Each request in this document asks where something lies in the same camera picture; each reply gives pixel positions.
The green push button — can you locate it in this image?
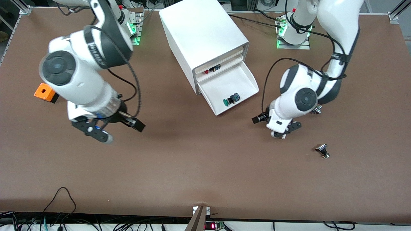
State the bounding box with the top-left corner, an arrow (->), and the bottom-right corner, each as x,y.
223,93 -> 241,107

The white plastic drawer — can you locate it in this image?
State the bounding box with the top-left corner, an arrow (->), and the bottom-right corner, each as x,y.
193,47 -> 245,76
197,59 -> 259,116
194,55 -> 243,83

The orange button box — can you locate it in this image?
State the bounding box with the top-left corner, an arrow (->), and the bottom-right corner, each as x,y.
34,83 -> 59,104

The white drawer cabinet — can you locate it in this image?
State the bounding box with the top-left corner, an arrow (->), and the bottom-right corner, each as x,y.
159,0 -> 250,95

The device with red display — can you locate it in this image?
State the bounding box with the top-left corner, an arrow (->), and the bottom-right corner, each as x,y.
205,221 -> 225,231

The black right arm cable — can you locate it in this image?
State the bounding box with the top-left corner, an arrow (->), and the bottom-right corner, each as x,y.
87,26 -> 142,117

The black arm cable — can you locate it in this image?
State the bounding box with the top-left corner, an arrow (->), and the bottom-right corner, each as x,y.
87,26 -> 142,117
262,13 -> 350,116

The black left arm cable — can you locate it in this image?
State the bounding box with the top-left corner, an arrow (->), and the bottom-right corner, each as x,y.
262,13 -> 350,116

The black key switch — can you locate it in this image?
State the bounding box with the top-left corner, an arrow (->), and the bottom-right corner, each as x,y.
315,144 -> 330,159

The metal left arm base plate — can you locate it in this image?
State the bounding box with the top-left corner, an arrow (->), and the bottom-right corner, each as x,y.
277,18 -> 310,49

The looped black cable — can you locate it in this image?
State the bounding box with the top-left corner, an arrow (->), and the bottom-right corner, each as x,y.
43,187 -> 77,222

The thin black table cable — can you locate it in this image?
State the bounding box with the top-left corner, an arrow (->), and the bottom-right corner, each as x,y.
228,14 -> 284,29

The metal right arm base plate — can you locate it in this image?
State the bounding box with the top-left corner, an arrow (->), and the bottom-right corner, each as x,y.
124,8 -> 144,45

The aluminium frame profile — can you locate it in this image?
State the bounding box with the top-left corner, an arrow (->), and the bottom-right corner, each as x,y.
388,0 -> 411,25
10,0 -> 32,15

